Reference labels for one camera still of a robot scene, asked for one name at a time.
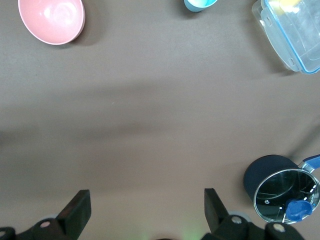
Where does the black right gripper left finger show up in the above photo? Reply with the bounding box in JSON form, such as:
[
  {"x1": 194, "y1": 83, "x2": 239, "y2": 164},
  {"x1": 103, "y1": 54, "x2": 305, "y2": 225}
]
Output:
[{"x1": 0, "y1": 189, "x2": 92, "y2": 240}]

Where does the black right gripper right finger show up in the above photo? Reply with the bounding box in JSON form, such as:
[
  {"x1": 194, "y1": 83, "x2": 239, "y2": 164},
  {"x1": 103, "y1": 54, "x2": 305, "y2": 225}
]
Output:
[{"x1": 199, "y1": 187, "x2": 305, "y2": 240}]

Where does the glass lid with blue knob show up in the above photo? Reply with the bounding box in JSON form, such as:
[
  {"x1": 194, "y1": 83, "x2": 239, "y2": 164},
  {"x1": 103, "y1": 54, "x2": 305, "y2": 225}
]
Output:
[{"x1": 253, "y1": 167, "x2": 320, "y2": 224}]

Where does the brown table mat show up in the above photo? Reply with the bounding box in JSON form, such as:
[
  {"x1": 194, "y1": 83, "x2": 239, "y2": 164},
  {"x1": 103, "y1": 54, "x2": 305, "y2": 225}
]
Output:
[{"x1": 0, "y1": 0, "x2": 320, "y2": 240}]

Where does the pink bowl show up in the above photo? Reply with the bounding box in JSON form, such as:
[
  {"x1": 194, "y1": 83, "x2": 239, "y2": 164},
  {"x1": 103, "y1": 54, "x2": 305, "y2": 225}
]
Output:
[{"x1": 17, "y1": 0, "x2": 87, "y2": 47}]

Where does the clear plastic food container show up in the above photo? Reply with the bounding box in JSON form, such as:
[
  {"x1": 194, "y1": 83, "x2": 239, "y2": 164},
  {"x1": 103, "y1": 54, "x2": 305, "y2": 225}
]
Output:
[{"x1": 251, "y1": 0, "x2": 320, "y2": 76}]

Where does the light blue plastic cup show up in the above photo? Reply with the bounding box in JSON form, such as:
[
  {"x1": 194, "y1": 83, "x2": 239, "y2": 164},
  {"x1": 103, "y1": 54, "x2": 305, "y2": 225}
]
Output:
[{"x1": 183, "y1": 0, "x2": 219, "y2": 13}]

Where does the yellow round food piece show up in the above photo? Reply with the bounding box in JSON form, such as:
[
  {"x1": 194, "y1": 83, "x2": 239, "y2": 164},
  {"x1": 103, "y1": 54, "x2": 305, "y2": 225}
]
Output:
[{"x1": 271, "y1": 0, "x2": 301, "y2": 15}]

